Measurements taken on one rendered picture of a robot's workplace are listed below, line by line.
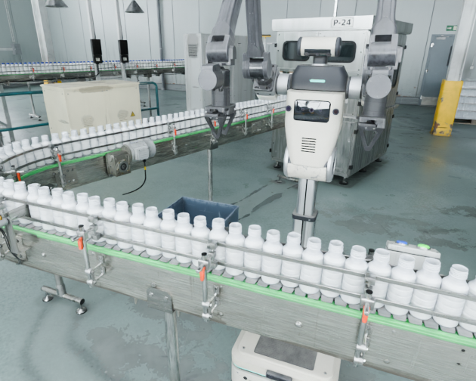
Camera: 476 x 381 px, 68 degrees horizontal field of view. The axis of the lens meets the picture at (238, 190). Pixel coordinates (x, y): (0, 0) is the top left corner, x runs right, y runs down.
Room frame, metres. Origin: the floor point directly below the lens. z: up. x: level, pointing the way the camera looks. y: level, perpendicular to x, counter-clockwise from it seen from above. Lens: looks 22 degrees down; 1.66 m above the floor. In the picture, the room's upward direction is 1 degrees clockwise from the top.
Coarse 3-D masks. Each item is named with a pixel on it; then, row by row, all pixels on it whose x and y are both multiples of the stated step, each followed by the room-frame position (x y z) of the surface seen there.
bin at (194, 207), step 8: (176, 200) 1.59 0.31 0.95; (184, 200) 1.64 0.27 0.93; (192, 200) 1.63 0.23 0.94; (200, 200) 1.61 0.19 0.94; (208, 200) 1.60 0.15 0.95; (168, 208) 1.52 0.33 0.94; (176, 208) 1.58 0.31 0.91; (184, 208) 1.64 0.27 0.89; (192, 208) 1.63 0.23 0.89; (200, 208) 1.61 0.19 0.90; (208, 208) 1.60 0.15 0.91; (216, 208) 1.58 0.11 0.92; (224, 208) 1.56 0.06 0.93; (232, 208) 1.55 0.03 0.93; (160, 216) 1.45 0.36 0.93; (176, 216) 1.58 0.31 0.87; (192, 216) 1.63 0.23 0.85; (208, 216) 1.60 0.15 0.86; (216, 216) 1.58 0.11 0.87; (224, 216) 1.56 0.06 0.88; (232, 216) 1.47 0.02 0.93; (192, 224) 1.63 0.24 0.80; (208, 224) 1.60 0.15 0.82; (224, 224) 1.38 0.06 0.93
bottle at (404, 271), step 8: (400, 256) 0.78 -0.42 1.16; (408, 256) 0.78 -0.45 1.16; (400, 264) 0.76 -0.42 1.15; (408, 264) 0.75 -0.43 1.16; (392, 272) 0.77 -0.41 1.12; (400, 272) 0.76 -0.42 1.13; (408, 272) 0.75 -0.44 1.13; (408, 280) 0.74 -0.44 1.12; (392, 288) 0.76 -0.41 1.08; (400, 288) 0.74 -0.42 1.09; (408, 288) 0.74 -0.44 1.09; (392, 296) 0.75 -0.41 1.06; (400, 296) 0.74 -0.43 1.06; (408, 296) 0.74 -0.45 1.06; (408, 304) 0.74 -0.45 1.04; (392, 312) 0.75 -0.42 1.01; (400, 312) 0.74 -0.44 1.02
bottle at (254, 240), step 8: (248, 232) 0.93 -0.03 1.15; (256, 232) 0.91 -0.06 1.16; (248, 240) 0.91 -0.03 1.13; (256, 240) 0.90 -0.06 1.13; (256, 248) 0.89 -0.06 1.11; (248, 256) 0.90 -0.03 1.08; (256, 256) 0.89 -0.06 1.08; (248, 264) 0.90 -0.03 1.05; (256, 264) 0.89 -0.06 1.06; (248, 272) 0.90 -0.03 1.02
